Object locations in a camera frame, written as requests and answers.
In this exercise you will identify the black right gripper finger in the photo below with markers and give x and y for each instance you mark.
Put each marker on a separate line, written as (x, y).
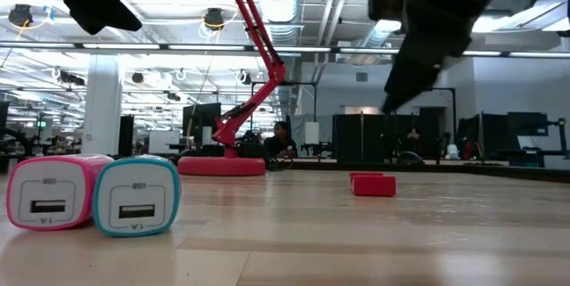
(414, 76)

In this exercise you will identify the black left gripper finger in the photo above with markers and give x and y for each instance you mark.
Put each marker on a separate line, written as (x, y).
(98, 16)

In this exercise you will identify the red digital timer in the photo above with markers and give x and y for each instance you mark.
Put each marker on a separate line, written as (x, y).
(373, 185)

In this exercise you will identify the pink USB charger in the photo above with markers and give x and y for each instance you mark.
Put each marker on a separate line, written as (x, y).
(49, 197)

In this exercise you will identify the teal USB charger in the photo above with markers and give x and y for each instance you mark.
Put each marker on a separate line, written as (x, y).
(135, 201)

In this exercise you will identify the person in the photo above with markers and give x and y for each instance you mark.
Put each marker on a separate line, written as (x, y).
(279, 145)
(414, 134)

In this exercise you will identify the black ceiling dome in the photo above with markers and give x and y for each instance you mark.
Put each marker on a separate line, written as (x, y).
(20, 16)
(214, 19)

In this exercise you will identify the white building column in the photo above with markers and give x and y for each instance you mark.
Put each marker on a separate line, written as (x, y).
(101, 116)

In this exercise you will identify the dark workstation equipment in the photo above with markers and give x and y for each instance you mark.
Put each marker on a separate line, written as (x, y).
(527, 125)

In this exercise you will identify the tall black speaker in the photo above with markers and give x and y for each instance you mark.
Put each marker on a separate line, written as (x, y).
(126, 136)

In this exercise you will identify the white panel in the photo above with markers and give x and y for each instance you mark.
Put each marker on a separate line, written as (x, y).
(164, 142)

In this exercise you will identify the black monitor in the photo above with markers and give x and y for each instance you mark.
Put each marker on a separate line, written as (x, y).
(200, 119)

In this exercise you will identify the red desk lamp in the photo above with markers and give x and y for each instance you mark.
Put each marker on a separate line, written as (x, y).
(222, 166)

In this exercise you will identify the black partition wall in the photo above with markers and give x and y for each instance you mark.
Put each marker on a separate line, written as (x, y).
(374, 136)

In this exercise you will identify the black aluminium table frame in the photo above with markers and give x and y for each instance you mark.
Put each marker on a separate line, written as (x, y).
(490, 169)

